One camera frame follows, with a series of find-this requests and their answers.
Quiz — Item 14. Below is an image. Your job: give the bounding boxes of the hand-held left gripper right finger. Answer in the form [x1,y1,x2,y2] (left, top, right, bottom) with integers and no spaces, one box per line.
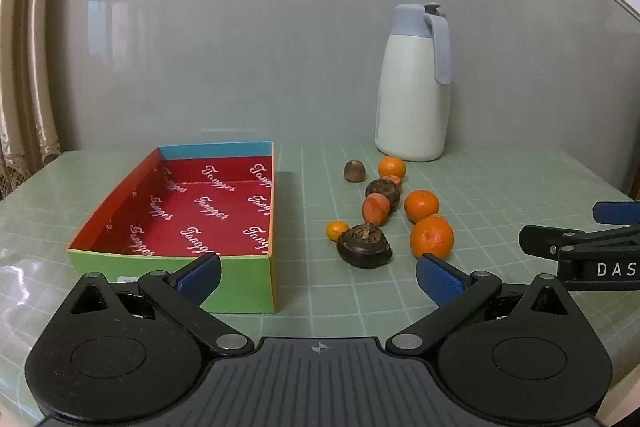
[386,253,576,356]

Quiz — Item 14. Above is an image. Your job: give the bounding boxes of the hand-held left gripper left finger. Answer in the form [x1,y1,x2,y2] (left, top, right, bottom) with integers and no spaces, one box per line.
[61,252,256,356]

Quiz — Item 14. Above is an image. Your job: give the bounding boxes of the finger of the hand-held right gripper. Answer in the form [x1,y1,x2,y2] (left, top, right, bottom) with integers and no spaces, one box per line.
[592,201,640,226]
[518,224,640,264]

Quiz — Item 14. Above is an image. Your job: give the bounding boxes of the large orange tangerine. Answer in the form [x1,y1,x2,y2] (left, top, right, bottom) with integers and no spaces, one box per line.
[410,214,455,260]

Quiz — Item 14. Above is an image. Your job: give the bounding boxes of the colourful cardboard box red inside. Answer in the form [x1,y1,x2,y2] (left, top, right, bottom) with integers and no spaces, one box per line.
[67,141,277,315]

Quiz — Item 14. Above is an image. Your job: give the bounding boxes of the medium orange tangerine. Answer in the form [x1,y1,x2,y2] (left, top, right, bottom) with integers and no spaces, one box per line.
[404,190,440,224]

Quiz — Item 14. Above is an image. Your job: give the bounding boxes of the large dark brown water chestnut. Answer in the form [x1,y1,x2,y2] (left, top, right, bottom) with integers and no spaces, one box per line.
[336,222,393,269]

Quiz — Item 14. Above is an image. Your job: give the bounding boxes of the reddish orange tangerine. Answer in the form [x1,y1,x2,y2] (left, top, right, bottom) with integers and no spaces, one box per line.
[362,195,391,228]

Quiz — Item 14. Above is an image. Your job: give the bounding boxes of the round orange tangerine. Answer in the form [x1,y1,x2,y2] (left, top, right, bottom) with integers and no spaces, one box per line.
[378,156,407,179]

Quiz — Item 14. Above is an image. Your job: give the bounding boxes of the white thermos jug grey lid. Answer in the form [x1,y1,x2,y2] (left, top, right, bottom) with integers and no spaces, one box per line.
[375,3,453,162]

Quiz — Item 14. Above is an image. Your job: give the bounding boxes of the beige lace curtain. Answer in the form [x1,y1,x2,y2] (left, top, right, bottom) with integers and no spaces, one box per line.
[0,0,63,202]

